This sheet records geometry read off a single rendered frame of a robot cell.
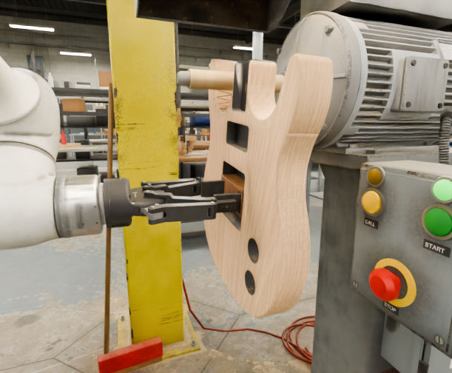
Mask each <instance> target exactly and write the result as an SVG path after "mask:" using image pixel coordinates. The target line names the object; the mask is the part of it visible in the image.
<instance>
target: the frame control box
mask: <svg viewBox="0 0 452 373"><path fill-rule="evenodd" d="M374 165H378V166H381V167H382V168H383V169H384V170H385V182H384V184H383V185H382V186H380V187H373V186H371V185H370V184H369V183H368V181H367V178H366V175H367V171H368V169H369V168H370V167H372V166H374ZM444 175H448V176H451V177H452V165H448V164H436V163H429V162H422V161H410V160H408V161H380V162H366V163H364V164H362V165H361V168H360V183H359V192H358V200H357V216H356V223H355V232H354V248H353V255H352V264H351V279H350V288H351V289H352V290H353V291H354V292H356V293H357V294H358V295H360V296H362V297H363V298H365V299H366V300H367V301H369V302H370V303H372V304H373V305H375V306H376V307H377V308H379V309H380V310H382V311H383V312H384V313H386V314H387V318H386V322H385V328H386V329H387V331H389V332H391V333H394V332H396V331H397V330H398V328H399V325H400V324H402V325H403V326H404V327H406V328H407V329H409V330H411V331H412V332H413V333H414V334H416V335H418V336H419V337H421V338H422V339H423V340H425V341H426V342H428V343H429V344H431V345H432V346H433V347H435V348H436V349H438V350H439V351H441V352H442V353H443V354H445V355H447V356H448V357H449V358H450V359H452V232H451V233H450V234H449V235H445V236H438V235H434V234H432V233H431V232H429V231H428V229H427V228H426V226H425V215H426V213H427V212H428V211H429V210H431V209H434V208H442V209H444V210H446V211H448V212H449V213H450V214H451V216H452V203H451V204H443V203H441V202H438V201H437V200H436V199H434V197H433V196H432V194H431V185H432V183H433V182H434V181H435V180H436V179H437V178H438V177H441V176H444ZM368 191H374V192H376V193H377V194H378V195H379V197H380V200H381V207H380V210H379V211H378V212H376V213H370V212H367V211H366V210H365V208H364V206H363V205H362V197H363V196H364V194H365V193H366V192H368ZM378 268H385V269H387V270H389V271H390V272H392V273H393V274H394V275H396V276H397V277H398V278H399V279H400V281H401V288H400V289H399V296H398V298H397V299H396V300H393V301H389V302H385V301H382V300H380V299H379V298H377V296H376V295H375V294H374V293H373V292H372V290H371V287H370V285H369V275H370V273H371V271H372V270H374V269H378Z"/></svg>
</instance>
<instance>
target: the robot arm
mask: <svg viewBox="0 0 452 373"><path fill-rule="evenodd" d="M59 141H60V111H59V105H58V101H57V98H56V96H55V93H54V92H53V90H52V88H51V86H50V85H49V84H48V83H47V82H46V81H45V80H44V79H43V78H42V77H41V76H40V75H38V74H36V73H34V72H32V71H30V70H26V69H23V68H17V67H12V68H10V67H9V66H8V65H7V64H6V62H5V61H4V60H3V59H2V57H1V56H0V250H4V249H18V248H23V247H28V246H35V245H39V244H41V243H44V242H46V241H51V240H54V239H58V238H71V237H75V236H83V235H97V234H101V233H102V230H103V225H105V224H106V226H107V229H109V228H116V227H123V226H130V225H131V224H132V216H141V217H146V216H147V217H148V224H149V225H155V224H162V223H165V222H178V221H204V220H214V219H216V213H222V212H238V211H240V201H241V192H238V193H226V194H224V184H225V180H214V181H201V178H200V177H196V181H195V179H194V178H189V179H179V180H170V181H142V182H141V187H138V188H134V189H130V185H129V179H128V178H106V179H104V182H103V183H101V182H100V178H99V176H98V175H62V176H56V173H55V162H56V157H57V154H58V148H59ZM196 195H200V197H193V196H196ZM210 197H213V198H210Z"/></svg>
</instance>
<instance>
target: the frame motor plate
mask: <svg viewBox="0 0 452 373"><path fill-rule="evenodd" d="M449 150H450V151H449V153H450V154H449V158H450V159H449V163H450V164H449V165H452V147H450V149H449ZM438 151H439V150H428V151H409V152H375V150H373V149H367V150H366V151H365V153H352V154H341V153H335V152H323V151H316V150H312V151H311V155H310V159H309V161H310V162H314V163H318V164H326V165H331V166H335V167H342V168H346V169H354V170H359V171H360V168H361V165H362V164H364V163H366V162H380V161H408V160H410V161H422V162H429V163H436V164H438V163H439V159H438V158H439V157H438V156H439V152H438Z"/></svg>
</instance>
